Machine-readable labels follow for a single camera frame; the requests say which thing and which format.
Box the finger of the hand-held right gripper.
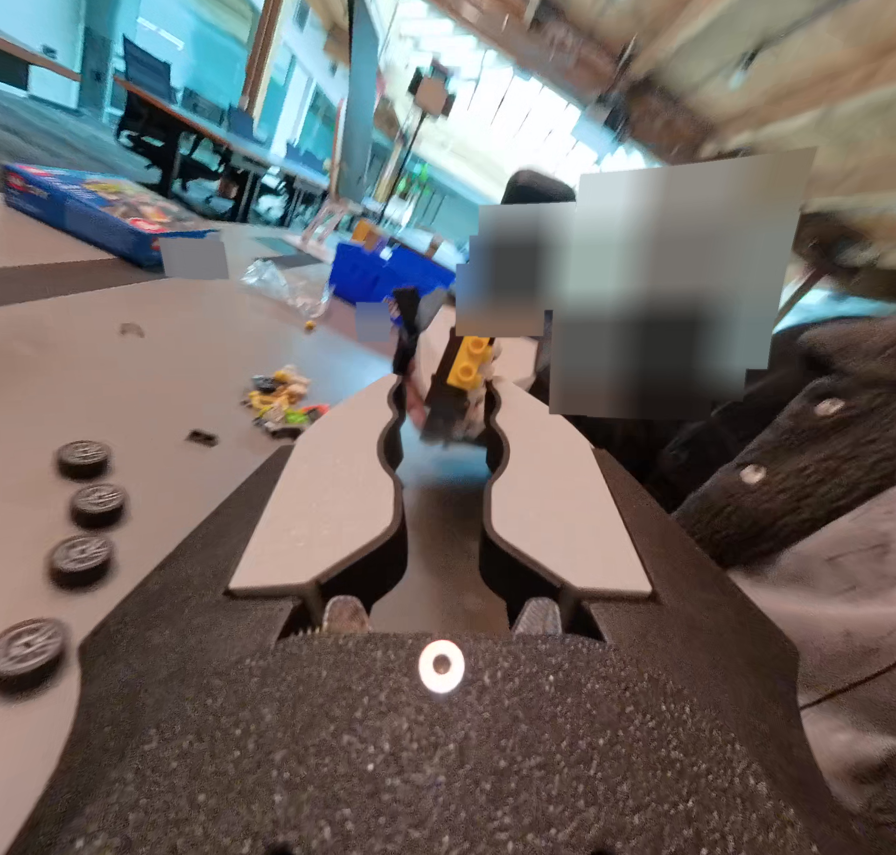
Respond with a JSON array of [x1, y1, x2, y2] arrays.
[[493, 338, 543, 389], [418, 307, 460, 387]]

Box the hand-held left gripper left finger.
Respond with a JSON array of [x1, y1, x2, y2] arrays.
[[229, 375, 406, 612]]

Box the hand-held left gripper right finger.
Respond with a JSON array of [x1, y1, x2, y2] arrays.
[[481, 378, 653, 617]]

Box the orange lego race car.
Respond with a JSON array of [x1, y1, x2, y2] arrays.
[[392, 289, 502, 443]]

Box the blue lego box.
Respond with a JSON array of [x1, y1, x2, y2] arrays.
[[0, 163, 211, 270]]

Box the blue plastic bin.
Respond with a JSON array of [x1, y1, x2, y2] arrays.
[[329, 240, 456, 306]]

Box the clear plastic bag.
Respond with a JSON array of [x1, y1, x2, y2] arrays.
[[241, 254, 337, 310]]

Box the person's pale printed shirt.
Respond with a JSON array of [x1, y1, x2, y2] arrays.
[[728, 527, 896, 842]]

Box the long wooden desk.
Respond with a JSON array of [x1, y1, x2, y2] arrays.
[[112, 75, 337, 226]]

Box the black office chair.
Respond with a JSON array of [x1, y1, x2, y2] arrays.
[[115, 37, 190, 156]]

